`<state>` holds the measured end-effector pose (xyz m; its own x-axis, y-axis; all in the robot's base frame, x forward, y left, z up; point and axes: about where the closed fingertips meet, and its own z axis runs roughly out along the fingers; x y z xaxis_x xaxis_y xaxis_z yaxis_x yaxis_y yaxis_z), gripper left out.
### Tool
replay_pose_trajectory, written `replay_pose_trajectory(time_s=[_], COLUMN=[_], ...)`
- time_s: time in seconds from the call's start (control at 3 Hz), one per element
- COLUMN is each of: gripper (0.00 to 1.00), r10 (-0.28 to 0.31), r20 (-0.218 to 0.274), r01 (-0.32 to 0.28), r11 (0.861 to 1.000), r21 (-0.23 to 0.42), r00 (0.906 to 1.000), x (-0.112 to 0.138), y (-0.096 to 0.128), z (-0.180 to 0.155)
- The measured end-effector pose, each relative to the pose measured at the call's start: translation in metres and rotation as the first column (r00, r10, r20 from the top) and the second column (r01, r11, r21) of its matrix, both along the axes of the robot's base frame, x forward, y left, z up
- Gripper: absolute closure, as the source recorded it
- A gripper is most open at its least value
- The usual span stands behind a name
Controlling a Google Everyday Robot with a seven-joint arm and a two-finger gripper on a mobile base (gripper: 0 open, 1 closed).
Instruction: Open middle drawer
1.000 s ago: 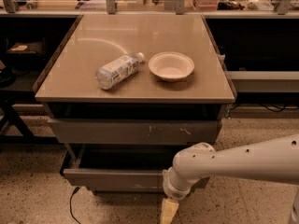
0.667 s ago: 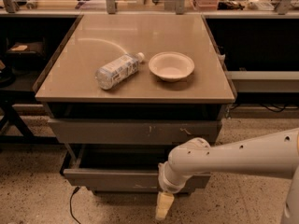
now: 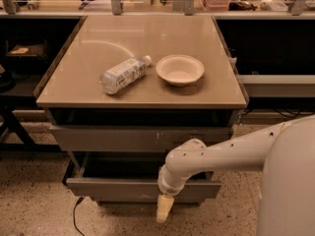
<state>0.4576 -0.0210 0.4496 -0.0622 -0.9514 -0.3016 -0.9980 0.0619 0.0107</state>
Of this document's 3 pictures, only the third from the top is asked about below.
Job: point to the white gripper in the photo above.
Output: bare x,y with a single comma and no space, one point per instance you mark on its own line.
167,188

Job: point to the grey drawer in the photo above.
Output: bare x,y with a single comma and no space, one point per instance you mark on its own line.
133,138
115,177

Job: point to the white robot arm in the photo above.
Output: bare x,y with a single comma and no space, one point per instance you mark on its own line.
285,153

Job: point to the grey drawer cabinet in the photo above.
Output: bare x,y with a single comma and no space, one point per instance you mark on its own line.
73,94

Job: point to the grey top drawer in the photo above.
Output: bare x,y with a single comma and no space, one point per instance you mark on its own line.
133,138

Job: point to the white paper bowl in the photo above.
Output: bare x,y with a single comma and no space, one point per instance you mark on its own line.
180,70

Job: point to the clear plastic water bottle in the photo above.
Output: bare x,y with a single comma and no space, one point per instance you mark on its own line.
122,75

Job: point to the black table leg frame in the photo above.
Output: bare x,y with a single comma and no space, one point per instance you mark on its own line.
25,129

